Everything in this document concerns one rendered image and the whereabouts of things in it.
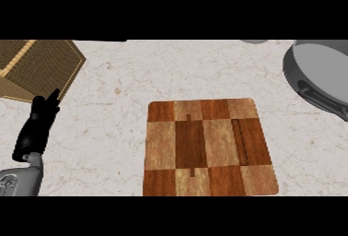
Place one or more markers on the grey metal pot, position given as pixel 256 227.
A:
pixel 318 76

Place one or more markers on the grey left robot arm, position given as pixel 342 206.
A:
pixel 22 179

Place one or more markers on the grey rounded object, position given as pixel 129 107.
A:
pixel 255 41

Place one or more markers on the checkered wooden cutting board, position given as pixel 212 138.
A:
pixel 210 147

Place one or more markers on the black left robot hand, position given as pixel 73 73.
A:
pixel 36 129

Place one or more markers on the woven wicker basket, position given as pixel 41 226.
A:
pixel 36 69

